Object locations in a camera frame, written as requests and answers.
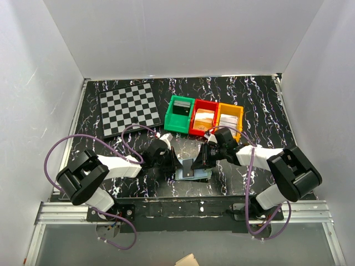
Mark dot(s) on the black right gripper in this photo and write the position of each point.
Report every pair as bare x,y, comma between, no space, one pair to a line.
201,161

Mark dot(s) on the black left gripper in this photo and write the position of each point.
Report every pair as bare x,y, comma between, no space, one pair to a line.
174,163

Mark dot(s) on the mint green card holder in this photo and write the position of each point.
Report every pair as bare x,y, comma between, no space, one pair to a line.
204,174

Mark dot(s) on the black VIP credit card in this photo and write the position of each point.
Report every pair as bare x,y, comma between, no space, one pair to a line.
187,171

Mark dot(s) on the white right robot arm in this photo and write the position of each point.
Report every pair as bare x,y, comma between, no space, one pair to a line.
293,173

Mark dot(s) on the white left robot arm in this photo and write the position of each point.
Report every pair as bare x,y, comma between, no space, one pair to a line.
81,179

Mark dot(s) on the orange white cards stack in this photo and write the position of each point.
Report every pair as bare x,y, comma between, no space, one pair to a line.
203,119

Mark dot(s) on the black cards stack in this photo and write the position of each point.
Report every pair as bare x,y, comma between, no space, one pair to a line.
181,108

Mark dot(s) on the green plastic bin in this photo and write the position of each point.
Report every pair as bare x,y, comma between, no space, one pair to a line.
178,123

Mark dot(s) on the red plastic bin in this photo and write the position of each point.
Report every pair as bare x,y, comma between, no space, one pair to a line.
202,104

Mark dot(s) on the orange plastic bin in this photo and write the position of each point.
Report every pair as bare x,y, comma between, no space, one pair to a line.
231,110

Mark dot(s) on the black grey chessboard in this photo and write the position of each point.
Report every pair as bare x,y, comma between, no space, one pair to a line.
123,107

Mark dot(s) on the cardboard piece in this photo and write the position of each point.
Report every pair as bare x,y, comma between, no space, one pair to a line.
188,260

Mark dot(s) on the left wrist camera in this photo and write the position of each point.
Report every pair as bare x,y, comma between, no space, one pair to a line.
167,138

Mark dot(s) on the black mounting base rail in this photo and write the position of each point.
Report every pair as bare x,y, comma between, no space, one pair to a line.
178,214

